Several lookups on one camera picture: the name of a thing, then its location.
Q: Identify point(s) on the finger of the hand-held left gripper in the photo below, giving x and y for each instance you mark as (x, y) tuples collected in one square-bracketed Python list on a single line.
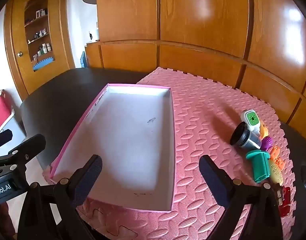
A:
[(30, 146), (2, 139)]

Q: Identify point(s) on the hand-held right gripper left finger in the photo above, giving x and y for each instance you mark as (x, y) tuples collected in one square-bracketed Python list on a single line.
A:
[(89, 177)]

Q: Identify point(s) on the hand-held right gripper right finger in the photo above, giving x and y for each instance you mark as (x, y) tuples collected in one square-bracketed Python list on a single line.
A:
[(213, 180)]

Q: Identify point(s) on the teal plastic dough extruder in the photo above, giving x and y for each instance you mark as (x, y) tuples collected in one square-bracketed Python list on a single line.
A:
[(260, 167)]

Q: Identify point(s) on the black and clear plastic cup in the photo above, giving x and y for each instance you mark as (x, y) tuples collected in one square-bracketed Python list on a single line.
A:
[(239, 136)]

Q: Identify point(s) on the pink cardboard box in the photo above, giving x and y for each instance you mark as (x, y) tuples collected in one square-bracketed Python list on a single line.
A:
[(127, 140)]

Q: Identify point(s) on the beige egg-shaped embossed mold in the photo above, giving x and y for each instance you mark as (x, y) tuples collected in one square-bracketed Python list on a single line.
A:
[(275, 172)]

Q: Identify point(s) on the purple perforated plastic toy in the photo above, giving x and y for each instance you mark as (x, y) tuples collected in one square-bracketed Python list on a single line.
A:
[(267, 143)]

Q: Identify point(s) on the brown brush with wooden pegs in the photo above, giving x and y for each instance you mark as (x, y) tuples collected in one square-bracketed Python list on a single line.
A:
[(278, 192)]

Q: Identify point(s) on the orange linked building cubes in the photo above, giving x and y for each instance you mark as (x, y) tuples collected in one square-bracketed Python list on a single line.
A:
[(277, 153)]

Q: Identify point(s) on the yellow orange plastic toy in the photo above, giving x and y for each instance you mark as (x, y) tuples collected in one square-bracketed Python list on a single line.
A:
[(264, 131)]

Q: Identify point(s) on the white device with green face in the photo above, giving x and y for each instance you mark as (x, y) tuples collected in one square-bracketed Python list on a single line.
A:
[(250, 118)]

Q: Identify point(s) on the red plastic toy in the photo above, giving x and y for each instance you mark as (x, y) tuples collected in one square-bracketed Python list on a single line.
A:
[(285, 202)]

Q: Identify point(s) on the pink foam puzzle mat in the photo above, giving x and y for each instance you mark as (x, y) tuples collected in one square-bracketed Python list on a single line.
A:
[(205, 120)]

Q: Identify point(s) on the blue foam mat piece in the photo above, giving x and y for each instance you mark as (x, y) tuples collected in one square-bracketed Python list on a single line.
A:
[(42, 63)]

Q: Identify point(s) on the shelf with bottles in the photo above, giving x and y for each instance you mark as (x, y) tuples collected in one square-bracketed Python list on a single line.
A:
[(44, 47)]

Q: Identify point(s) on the blue flat board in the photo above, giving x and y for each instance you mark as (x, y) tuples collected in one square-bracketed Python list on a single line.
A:
[(83, 60)]

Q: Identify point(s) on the wooden corner shelf cabinet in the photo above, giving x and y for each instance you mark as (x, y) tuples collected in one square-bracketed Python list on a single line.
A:
[(15, 30)]

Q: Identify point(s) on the wooden panelled wardrobe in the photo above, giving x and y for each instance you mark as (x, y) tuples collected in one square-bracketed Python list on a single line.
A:
[(200, 25)]

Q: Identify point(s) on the red cloth on white frame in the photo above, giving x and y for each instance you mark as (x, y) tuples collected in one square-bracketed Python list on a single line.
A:
[(1, 112)]

